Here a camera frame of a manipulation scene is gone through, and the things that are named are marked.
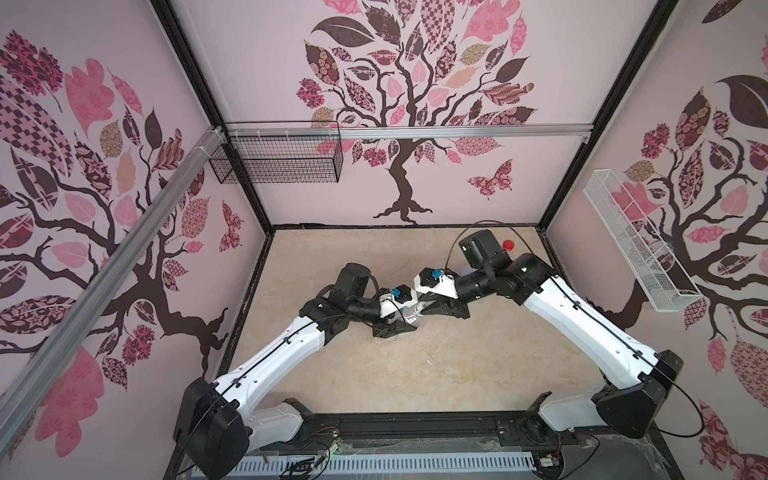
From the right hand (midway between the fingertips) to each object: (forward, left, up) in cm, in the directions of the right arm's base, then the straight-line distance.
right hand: (425, 306), depth 68 cm
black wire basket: (+93, +64, -19) cm, 115 cm away
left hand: (0, +4, -6) cm, 7 cm away
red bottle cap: (+22, -27, -5) cm, 35 cm away
